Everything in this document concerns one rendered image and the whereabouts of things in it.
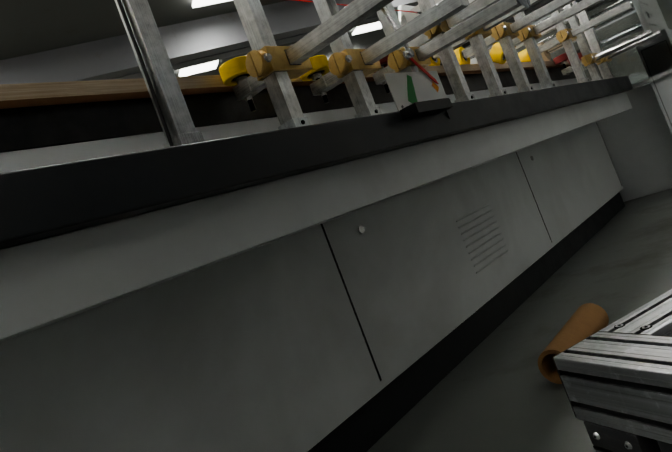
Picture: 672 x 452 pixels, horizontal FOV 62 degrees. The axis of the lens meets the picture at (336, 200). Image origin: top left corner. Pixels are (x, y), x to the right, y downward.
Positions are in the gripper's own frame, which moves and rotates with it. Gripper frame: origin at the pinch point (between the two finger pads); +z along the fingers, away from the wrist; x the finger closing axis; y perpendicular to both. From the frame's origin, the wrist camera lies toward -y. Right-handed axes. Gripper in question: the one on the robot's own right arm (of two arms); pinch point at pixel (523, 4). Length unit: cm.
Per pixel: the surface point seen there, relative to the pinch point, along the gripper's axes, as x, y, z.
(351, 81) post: -30.7, -31.5, 3.1
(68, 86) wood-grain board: -86, -49, -6
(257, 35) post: -56, -31, -7
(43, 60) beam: 189, -577, -269
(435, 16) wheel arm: -26.5, -9.2, -0.7
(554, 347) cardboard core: -17, -16, 75
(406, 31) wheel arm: -26.4, -16.5, -1.3
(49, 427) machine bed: -105, -52, 45
